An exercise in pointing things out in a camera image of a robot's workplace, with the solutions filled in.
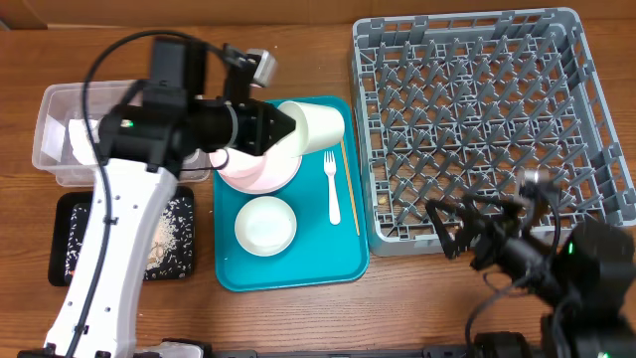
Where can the small pink plate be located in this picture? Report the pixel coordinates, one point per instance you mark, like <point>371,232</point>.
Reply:
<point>236,164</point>

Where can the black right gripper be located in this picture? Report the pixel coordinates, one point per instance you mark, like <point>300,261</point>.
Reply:
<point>505,228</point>

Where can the large pink plate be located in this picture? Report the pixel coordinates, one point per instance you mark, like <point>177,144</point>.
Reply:
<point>277,171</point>

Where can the white cup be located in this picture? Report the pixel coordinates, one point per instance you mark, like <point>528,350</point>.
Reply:
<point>317,127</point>

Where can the grey dishwasher rack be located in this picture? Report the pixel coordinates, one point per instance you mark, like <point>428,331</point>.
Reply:
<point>456,104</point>

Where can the black tray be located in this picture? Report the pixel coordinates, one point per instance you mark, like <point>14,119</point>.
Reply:
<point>62,228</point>

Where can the clear plastic bin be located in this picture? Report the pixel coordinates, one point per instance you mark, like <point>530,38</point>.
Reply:
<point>52,149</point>

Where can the wooden chopstick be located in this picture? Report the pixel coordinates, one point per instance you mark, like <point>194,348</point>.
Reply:
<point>350,186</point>

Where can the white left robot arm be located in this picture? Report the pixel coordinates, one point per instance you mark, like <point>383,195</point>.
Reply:
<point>196,97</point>

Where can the white tissue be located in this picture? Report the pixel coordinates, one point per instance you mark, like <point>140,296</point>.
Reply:
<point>81,147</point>

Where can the white plastic fork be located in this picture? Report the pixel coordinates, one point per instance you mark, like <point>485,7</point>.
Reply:
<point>330,170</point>

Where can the teal plastic tray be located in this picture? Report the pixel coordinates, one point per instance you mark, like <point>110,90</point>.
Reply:
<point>320,252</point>

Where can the white bowl with peanuts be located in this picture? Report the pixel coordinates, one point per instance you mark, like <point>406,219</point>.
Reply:
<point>265,226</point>

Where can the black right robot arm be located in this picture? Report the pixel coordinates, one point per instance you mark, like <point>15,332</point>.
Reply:
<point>585,283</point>

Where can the spilled rice and peanuts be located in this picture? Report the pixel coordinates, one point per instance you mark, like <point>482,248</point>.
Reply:
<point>172,249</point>

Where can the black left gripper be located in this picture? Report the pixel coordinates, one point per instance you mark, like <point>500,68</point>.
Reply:
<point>260,114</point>

